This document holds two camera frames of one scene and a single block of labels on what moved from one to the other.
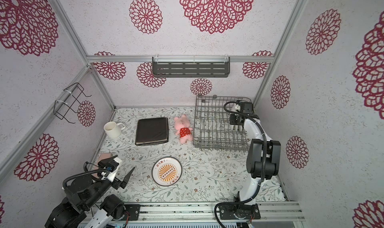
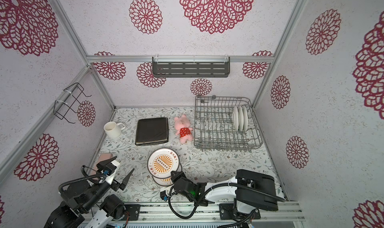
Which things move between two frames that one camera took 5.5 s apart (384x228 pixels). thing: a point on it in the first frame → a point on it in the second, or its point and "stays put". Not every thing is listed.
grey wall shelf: (191, 66) stays put
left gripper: (117, 182) stays put
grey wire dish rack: (211, 128) stays put
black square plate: (152, 131) stays put
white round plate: (237, 127) → (162, 161)
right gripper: (232, 121) → (179, 176)
